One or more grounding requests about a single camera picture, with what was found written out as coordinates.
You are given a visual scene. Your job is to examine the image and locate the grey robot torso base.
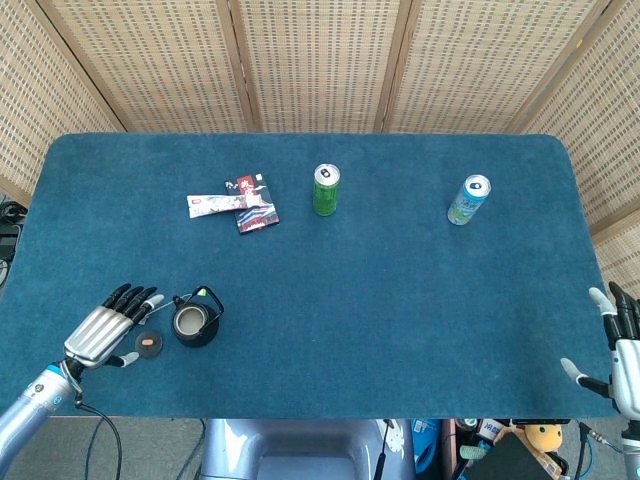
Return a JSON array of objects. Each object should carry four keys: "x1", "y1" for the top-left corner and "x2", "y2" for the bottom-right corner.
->
[{"x1": 199, "y1": 418, "x2": 417, "y2": 480}]

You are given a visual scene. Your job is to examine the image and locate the green drink can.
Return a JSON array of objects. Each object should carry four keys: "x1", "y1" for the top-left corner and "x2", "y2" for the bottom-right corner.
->
[{"x1": 312, "y1": 163, "x2": 342, "y2": 218}]

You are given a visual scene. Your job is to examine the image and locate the yellow plush toy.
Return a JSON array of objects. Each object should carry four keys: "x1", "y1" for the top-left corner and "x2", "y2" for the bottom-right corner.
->
[{"x1": 522, "y1": 423, "x2": 566, "y2": 454}]

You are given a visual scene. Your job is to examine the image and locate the blue cable on floor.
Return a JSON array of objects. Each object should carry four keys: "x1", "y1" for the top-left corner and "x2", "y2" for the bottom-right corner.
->
[{"x1": 85, "y1": 418, "x2": 108, "y2": 480}]

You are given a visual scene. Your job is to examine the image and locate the woven rattan screen panel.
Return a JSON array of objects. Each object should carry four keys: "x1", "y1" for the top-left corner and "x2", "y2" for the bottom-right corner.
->
[
  {"x1": 0, "y1": 0, "x2": 126, "y2": 201},
  {"x1": 228, "y1": 0, "x2": 414, "y2": 134},
  {"x1": 375, "y1": 0, "x2": 617, "y2": 135},
  {"x1": 37, "y1": 0, "x2": 257, "y2": 134},
  {"x1": 518, "y1": 0, "x2": 640, "y2": 242},
  {"x1": 591, "y1": 217, "x2": 640, "y2": 301}
]

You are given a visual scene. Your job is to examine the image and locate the black teapot lid orange knob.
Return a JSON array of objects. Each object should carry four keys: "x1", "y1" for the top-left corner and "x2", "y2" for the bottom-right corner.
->
[{"x1": 135, "y1": 330, "x2": 164, "y2": 360}]

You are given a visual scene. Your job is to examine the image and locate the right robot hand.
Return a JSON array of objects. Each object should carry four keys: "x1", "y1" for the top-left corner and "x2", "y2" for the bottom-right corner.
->
[{"x1": 559, "y1": 281, "x2": 640, "y2": 422}]

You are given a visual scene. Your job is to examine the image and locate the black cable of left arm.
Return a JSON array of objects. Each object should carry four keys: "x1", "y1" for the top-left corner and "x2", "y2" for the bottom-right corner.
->
[{"x1": 73, "y1": 389, "x2": 124, "y2": 480}]

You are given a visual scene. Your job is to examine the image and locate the blue table mat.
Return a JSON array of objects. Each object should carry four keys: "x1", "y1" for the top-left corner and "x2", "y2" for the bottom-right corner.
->
[{"x1": 0, "y1": 132, "x2": 617, "y2": 420}]

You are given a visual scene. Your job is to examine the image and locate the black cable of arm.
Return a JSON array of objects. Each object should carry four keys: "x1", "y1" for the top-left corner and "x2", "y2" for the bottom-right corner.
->
[
  {"x1": 574, "y1": 422, "x2": 625, "y2": 480},
  {"x1": 73, "y1": 389, "x2": 124, "y2": 480}
]

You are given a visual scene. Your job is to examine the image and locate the white tea bag with string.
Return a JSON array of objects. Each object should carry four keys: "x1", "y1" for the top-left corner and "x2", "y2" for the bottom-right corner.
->
[{"x1": 140, "y1": 298, "x2": 177, "y2": 327}]

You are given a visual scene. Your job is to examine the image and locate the white printed carton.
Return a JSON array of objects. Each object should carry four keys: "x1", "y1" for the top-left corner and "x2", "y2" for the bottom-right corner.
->
[{"x1": 473, "y1": 418, "x2": 512, "y2": 445}]

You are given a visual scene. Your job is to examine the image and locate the black electronics with cables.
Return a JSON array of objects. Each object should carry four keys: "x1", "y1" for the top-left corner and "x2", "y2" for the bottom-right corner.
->
[{"x1": 0, "y1": 198, "x2": 28, "y2": 281}]

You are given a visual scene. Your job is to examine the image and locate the white and blue drink can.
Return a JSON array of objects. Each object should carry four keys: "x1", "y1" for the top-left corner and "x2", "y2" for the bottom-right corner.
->
[{"x1": 446, "y1": 174, "x2": 492, "y2": 226}]

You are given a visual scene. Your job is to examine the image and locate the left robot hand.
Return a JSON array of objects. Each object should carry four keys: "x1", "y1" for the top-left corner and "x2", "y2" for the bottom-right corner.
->
[{"x1": 63, "y1": 283, "x2": 165, "y2": 371}]

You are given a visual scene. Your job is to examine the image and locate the black flat box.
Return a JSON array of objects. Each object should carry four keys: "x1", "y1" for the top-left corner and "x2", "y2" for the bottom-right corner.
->
[{"x1": 468, "y1": 431, "x2": 554, "y2": 480}]

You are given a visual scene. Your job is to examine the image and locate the black teapot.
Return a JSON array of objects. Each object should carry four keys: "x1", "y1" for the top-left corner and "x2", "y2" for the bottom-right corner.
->
[{"x1": 171, "y1": 285, "x2": 225, "y2": 349}]

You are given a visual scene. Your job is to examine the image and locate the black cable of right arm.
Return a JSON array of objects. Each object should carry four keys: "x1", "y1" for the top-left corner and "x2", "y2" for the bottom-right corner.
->
[{"x1": 574, "y1": 422, "x2": 625, "y2": 480}]

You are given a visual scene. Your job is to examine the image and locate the blue plastic bag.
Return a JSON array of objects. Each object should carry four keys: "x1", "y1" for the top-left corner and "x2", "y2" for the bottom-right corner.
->
[{"x1": 411, "y1": 418, "x2": 444, "y2": 476}]

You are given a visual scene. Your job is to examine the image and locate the white snack packet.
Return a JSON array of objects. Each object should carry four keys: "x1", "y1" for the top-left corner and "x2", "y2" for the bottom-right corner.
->
[{"x1": 186, "y1": 193, "x2": 277, "y2": 220}]

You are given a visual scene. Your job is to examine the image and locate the dark packet with red print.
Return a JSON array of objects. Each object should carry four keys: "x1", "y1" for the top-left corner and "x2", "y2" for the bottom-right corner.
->
[{"x1": 224, "y1": 172, "x2": 282, "y2": 236}]

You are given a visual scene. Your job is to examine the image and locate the black rod with white tag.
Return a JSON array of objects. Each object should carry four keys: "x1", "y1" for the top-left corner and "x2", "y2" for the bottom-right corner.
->
[{"x1": 373, "y1": 418, "x2": 404, "y2": 480}]

